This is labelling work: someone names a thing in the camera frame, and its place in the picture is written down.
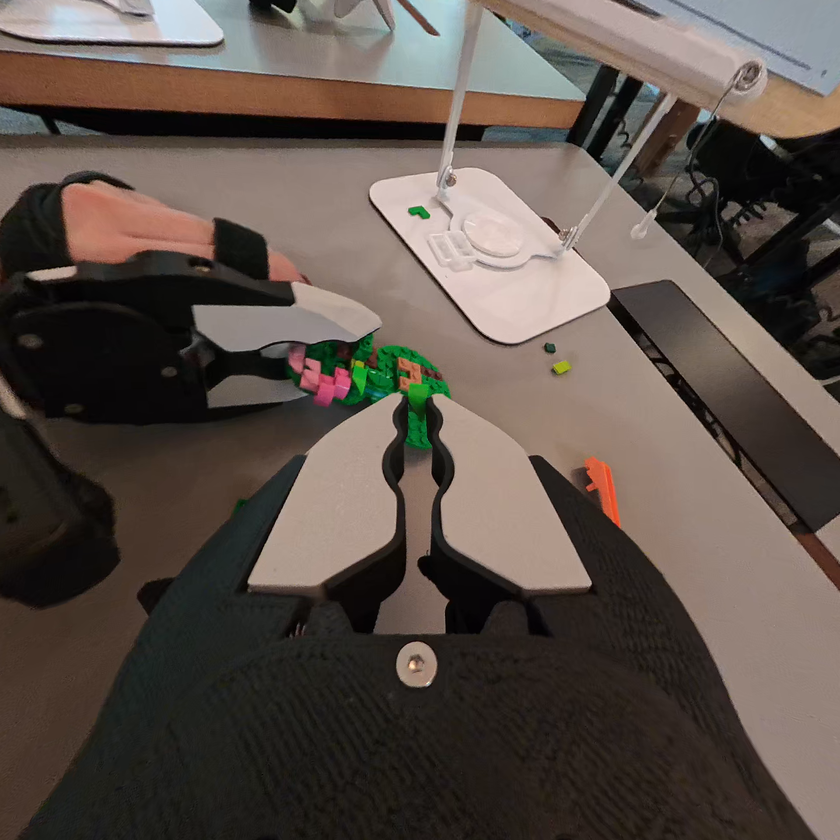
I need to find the orange lego brick separator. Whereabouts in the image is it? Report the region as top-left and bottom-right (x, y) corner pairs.
(583, 457), (622, 528)

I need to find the black and white device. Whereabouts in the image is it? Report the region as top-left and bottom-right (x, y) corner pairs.
(249, 0), (399, 32)

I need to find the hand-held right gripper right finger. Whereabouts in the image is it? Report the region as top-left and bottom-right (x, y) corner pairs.
(425, 394), (594, 599)

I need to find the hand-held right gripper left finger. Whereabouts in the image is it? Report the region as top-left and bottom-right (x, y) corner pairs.
(247, 392), (409, 601)

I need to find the thin wire with white tip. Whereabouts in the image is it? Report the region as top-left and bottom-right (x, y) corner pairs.
(629, 62), (766, 241)

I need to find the grey table with wooden edge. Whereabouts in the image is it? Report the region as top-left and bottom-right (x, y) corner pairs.
(640, 0), (840, 140)
(0, 0), (587, 130)

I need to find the black office chair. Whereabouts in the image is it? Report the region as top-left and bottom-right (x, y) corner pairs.
(682, 118), (840, 385)

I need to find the white desk stand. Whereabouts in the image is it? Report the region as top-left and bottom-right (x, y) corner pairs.
(369, 0), (769, 346)
(0, 0), (225, 48)

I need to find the green lego plate build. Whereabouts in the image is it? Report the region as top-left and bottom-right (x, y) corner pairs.
(285, 333), (452, 451)

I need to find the brown wooden stick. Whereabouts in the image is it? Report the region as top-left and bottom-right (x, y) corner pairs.
(396, 0), (441, 38)

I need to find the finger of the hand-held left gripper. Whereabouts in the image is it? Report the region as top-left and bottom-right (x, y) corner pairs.
(192, 282), (383, 360)
(206, 357), (311, 412)

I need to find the person's left hand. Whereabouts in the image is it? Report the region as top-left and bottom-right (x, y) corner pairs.
(62, 181), (311, 286)

